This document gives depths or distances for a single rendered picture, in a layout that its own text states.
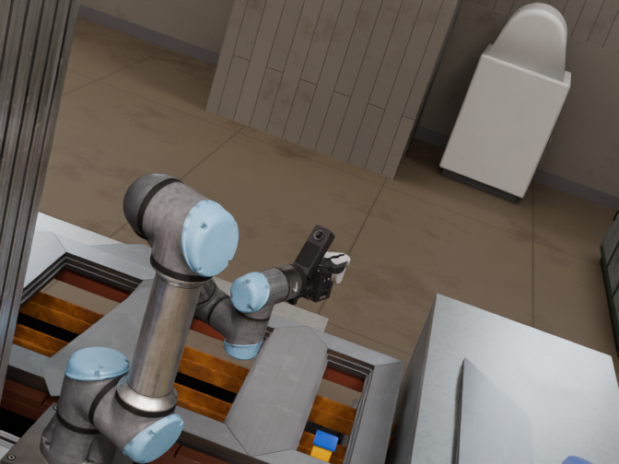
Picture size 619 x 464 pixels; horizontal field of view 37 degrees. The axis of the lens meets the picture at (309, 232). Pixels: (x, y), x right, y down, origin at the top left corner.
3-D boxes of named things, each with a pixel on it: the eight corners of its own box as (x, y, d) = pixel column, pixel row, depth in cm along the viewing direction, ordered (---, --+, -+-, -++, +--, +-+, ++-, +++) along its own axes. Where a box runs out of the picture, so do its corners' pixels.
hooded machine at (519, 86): (524, 183, 830) (594, 18, 771) (524, 207, 767) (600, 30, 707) (442, 154, 837) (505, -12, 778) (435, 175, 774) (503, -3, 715)
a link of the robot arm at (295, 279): (265, 261, 195) (296, 275, 190) (279, 258, 198) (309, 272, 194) (260, 294, 197) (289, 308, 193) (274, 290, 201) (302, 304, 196)
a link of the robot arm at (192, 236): (129, 416, 188) (194, 174, 167) (179, 459, 181) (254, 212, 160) (82, 435, 179) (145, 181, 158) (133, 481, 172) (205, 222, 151)
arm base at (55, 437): (95, 484, 183) (105, 445, 179) (25, 455, 184) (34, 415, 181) (125, 442, 197) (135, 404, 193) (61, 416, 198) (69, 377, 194)
